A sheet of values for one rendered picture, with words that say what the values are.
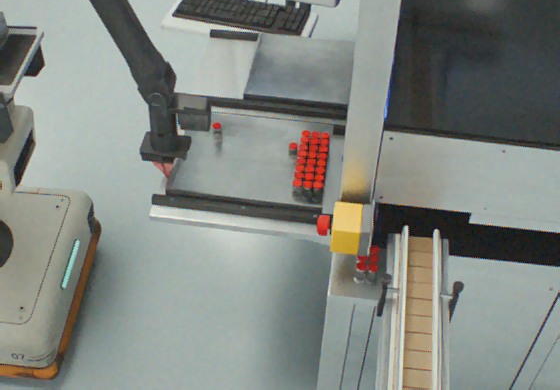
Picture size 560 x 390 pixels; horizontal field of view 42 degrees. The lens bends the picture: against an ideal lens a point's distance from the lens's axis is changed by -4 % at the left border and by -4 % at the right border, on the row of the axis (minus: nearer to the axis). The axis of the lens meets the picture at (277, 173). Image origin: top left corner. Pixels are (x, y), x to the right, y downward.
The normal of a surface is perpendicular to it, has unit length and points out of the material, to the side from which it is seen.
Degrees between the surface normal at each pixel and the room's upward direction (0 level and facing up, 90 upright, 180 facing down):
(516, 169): 90
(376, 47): 90
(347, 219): 0
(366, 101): 90
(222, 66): 0
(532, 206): 90
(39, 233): 0
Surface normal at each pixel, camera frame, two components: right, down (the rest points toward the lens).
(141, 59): -0.06, 0.63
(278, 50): 0.02, -0.70
